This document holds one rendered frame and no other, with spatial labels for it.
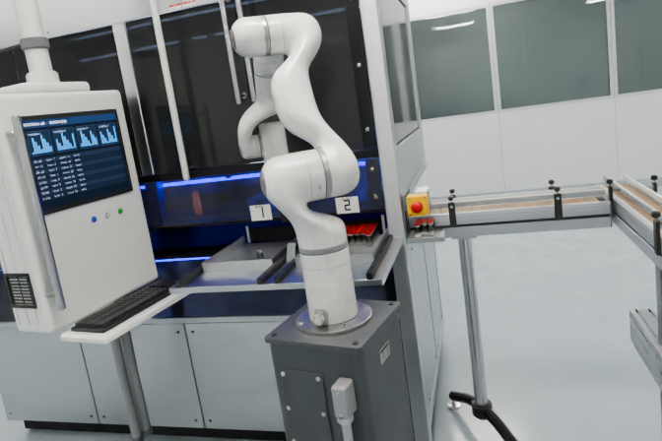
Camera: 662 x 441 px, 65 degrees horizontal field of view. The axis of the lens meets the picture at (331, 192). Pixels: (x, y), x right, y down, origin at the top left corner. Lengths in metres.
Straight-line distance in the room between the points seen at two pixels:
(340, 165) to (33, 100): 1.06
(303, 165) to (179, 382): 1.50
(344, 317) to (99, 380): 1.65
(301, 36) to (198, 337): 1.40
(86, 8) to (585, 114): 5.36
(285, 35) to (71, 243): 1.02
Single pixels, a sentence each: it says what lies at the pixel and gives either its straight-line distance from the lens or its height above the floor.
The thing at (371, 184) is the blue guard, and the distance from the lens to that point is 1.83.
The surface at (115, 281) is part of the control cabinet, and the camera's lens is 2.03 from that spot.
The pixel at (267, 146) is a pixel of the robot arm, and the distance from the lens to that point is 1.68.
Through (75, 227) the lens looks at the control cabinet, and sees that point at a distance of 1.92.
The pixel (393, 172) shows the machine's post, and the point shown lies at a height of 1.12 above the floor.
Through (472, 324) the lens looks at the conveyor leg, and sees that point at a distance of 2.11.
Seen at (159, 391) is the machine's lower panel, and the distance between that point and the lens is 2.54.
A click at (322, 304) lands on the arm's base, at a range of 1.24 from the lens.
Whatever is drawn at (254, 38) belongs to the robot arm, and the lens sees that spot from 1.33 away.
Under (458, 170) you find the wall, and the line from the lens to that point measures 6.45.
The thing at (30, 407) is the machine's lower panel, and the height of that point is 0.17.
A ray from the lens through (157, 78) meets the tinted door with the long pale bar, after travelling 2.13.
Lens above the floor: 1.38
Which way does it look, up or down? 9 degrees down
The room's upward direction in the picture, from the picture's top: 8 degrees counter-clockwise
